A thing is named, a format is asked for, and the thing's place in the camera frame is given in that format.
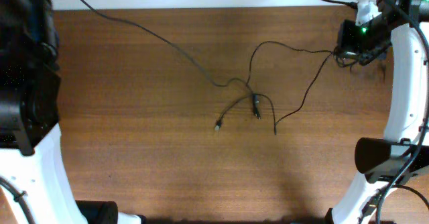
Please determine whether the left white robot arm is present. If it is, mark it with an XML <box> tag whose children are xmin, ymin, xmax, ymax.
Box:
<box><xmin>1</xmin><ymin>0</ymin><xmax>146</xmax><ymax>224</ymax></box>

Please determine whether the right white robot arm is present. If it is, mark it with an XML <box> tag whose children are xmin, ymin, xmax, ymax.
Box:
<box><xmin>324</xmin><ymin>0</ymin><xmax>428</xmax><ymax>223</ymax></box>

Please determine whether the black thin usb cable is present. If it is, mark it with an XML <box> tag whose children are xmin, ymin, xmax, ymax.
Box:
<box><xmin>213</xmin><ymin>41</ymin><xmax>358</xmax><ymax>136</ymax></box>
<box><xmin>68</xmin><ymin>0</ymin><xmax>262</xmax><ymax>120</ymax></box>

